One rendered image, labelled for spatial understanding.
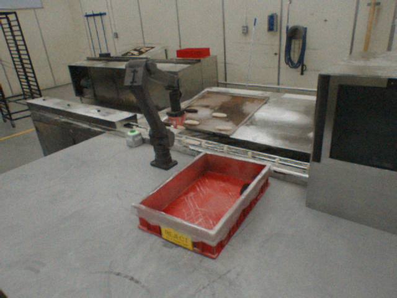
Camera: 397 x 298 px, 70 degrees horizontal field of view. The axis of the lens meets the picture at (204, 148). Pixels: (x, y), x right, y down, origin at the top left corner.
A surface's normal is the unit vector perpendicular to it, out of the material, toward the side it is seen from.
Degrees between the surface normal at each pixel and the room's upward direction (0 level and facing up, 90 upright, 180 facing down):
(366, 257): 0
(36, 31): 90
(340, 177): 91
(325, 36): 90
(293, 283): 0
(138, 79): 52
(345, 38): 90
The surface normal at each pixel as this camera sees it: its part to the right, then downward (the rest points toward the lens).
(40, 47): 0.80, 0.20
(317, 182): -0.59, 0.37
